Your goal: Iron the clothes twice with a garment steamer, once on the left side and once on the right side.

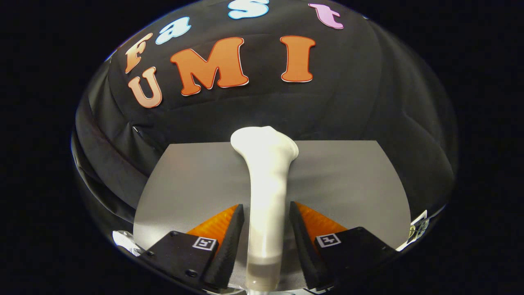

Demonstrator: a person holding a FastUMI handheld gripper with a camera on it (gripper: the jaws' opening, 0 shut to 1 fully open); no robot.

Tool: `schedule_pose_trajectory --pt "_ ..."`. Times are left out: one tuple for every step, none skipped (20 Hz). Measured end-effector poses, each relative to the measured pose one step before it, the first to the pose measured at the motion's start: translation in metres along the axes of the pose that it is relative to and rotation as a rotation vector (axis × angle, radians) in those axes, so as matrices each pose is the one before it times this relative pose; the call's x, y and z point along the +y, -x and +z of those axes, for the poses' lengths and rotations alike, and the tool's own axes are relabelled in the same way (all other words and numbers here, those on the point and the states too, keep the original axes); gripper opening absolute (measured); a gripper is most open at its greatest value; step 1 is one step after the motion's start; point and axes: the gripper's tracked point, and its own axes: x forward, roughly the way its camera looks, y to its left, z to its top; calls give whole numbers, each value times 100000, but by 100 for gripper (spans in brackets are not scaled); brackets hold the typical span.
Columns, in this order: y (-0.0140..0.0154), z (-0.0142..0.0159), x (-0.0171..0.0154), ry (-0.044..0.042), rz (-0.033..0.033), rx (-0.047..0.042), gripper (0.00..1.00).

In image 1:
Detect grey cabinet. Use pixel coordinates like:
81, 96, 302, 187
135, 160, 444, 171
133, 140, 411, 289

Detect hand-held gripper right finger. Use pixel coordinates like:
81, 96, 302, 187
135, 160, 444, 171
289, 201, 400, 289

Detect white side desk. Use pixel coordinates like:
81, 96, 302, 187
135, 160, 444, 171
397, 210, 430, 251

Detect white garment steamer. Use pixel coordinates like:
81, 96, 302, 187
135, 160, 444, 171
230, 126, 299, 293

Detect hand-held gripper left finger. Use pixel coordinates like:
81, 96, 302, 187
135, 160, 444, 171
139, 204, 245, 291

